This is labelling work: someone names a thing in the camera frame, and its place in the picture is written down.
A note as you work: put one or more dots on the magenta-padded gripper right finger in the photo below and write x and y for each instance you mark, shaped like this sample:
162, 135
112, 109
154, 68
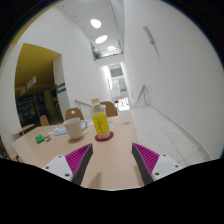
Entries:
148, 160

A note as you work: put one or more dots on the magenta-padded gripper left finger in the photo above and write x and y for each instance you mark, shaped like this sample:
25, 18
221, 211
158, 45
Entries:
75, 160

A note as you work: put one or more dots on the yellow drink bottle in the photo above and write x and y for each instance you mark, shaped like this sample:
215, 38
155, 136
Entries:
100, 121

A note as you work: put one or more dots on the beige ceramic mug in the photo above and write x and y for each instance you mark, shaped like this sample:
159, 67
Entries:
74, 128

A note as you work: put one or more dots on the light blue booklet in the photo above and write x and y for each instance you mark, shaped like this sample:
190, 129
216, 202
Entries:
59, 131

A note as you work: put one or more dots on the small colourful card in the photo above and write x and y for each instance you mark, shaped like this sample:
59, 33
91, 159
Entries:
48, 139

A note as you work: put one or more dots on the small green box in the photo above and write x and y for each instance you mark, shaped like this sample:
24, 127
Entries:
40, 139

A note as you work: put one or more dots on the blue and yellow card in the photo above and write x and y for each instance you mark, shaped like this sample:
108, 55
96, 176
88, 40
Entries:
125, 123

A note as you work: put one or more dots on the brown wooden chair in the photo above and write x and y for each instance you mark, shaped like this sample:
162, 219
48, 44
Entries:
74, 114
111, 109
44, 120

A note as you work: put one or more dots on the wooden stair handrail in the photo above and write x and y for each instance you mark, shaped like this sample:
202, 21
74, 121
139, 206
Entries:
140, 95
83, 103

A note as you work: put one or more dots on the light wooden side table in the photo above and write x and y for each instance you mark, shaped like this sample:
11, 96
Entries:
23, 128

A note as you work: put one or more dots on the dark shelf unit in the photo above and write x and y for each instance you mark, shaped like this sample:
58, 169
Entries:
28, 108

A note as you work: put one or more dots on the hanging white sign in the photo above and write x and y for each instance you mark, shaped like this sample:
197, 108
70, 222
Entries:
29, 85

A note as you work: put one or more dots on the green balcony plant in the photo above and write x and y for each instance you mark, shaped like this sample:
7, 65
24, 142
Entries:
96, 54

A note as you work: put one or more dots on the round ceiling lights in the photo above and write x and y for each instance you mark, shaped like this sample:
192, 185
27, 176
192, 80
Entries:
95, 23

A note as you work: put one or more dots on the dark wall sign bars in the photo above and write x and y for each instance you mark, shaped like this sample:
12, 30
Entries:
61, 88

